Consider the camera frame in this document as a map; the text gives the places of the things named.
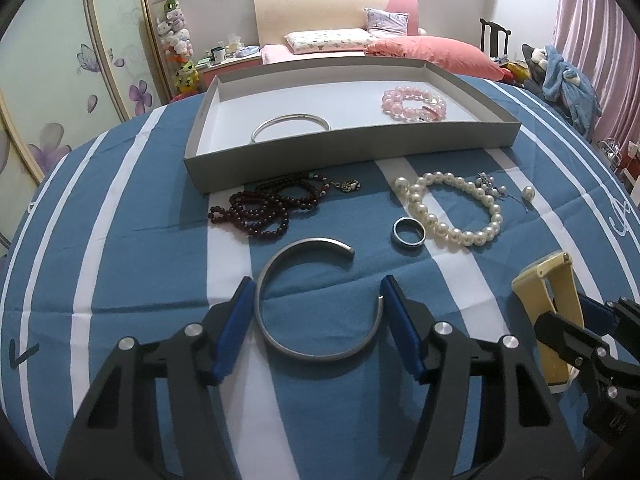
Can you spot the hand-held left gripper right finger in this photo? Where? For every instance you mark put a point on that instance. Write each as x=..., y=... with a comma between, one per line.
x=400, y=320

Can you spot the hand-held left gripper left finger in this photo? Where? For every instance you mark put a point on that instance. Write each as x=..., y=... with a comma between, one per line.
x=235, y=320

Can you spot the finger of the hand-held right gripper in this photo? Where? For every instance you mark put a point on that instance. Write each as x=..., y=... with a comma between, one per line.
x=600, y=310
x=565, y=340

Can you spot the silver cuff bangle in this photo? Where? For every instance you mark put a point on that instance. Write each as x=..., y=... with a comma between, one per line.
x=300, y=355

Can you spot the grey cardboard tray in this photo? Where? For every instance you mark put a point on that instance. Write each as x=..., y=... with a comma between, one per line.
x=350, y=155

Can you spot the blue white striped cloth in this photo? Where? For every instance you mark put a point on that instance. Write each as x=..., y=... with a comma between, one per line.
x=150, y=240

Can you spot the thin silver bangle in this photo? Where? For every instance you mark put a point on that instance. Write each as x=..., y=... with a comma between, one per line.
x=295, y=116

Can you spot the pink and cream nightstand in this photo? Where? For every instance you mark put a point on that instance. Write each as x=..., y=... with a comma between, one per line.
x=220, y=72

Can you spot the colourful toys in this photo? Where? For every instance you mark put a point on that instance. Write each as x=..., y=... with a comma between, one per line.
x=512, y=70

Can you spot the dark mug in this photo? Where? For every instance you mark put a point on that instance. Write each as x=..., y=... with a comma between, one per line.
x=218, y=54

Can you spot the folded pink quilt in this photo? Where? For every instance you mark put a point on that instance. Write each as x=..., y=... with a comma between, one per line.
x=440, y=55

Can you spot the folded blue cloth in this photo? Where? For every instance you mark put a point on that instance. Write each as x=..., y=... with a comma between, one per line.
x=248, y=51

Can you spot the bed with pink sheet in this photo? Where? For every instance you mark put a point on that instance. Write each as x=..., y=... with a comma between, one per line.
x=275, y=54

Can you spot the pink curtain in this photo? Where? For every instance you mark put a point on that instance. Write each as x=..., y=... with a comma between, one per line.
x=600, y=35

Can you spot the white patterned pillow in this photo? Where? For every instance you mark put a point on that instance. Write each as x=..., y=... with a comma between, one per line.
x=325, y=40

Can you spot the clear tube of plush toys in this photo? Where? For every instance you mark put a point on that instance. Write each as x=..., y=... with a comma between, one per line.
x=175, y=35

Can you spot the dark wooden chair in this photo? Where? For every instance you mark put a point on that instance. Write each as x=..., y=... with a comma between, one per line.
x=492, y=35

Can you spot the lavender pillow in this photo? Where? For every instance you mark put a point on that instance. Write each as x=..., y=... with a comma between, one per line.
x=385, y=22

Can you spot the wardrobe with flower doors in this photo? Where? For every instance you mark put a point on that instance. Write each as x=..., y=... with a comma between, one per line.
x=60, y=60

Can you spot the cream and pink headboard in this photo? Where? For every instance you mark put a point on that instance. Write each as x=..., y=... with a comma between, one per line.
x=310, y=5

